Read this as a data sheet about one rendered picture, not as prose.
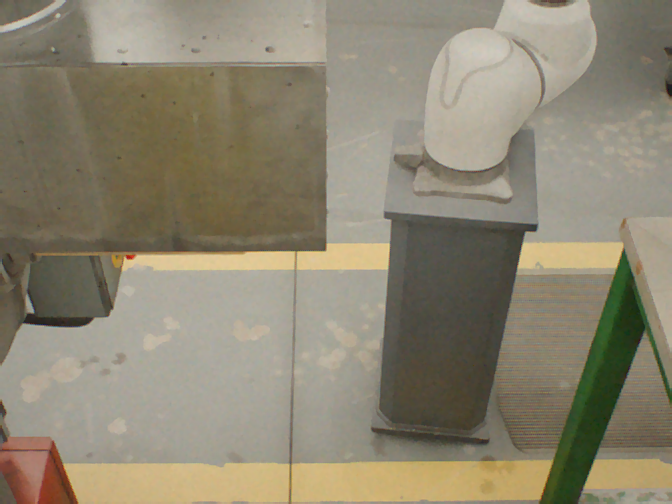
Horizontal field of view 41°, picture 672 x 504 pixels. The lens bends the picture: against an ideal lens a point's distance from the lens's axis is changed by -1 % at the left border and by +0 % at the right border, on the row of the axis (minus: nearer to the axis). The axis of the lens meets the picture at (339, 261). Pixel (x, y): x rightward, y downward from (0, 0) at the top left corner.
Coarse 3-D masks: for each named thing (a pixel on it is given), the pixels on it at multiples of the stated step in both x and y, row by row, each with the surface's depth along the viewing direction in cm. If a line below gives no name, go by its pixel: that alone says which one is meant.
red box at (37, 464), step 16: (16, 448) 137; (32, 448) 137; (48, 448) 137; (0, 464) 135; (16, 464) 135; (32, 464) 135; (48, 464) 136; (16, 480) 133; (32, 480) 133; (48, 480) 136; (64, 480) 143; (16, 496) 131; (32, 496) 131; (48, 496) 136; (64, 496) 144
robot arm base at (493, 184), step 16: (400, 160) 170; (416, 160) 169; (432, 160) 164; (432, 176) 166; (448, 176) 163; (464, 176) 162; (480, 176) 163; (496, 176) 165; (416, 192) 165; (432, 192) 165; (448, 192) 165; (464, 192) 164; (480, 192) 164; (496, 192) 164; (512, 192) 164
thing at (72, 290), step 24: (48, 264) 108; (72, 264) 108; (96, 264) 109; (120, 264) 118; (48, 288) 111; (72, 288) 111; (96, 288) 111; (48, 312) 114; (72, 312) 114; (96, 312) 114
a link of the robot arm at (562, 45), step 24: (528, 0) 158; (552, 0) 156; (576, 0) 159; (504, 24) 162; (528, 24) 158; (552, 24) 157; (576, 24) 158; (528, 48) 159; (552, 48) 159; (576, 48) 162; (552, 72) 161; (576, 72) 167; (552, 96) 165
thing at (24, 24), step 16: (0, 0) 49; (16, 0) 49; (32, 0) 50; (48, 0) 51; (64, 0) 52; (80, 0) 52; (0, 16) 49; (16, 16) 50; (32, 16) 51; (48, 16) 51; (0, 32) 50; (16, 32) 50; (32, 32) 50
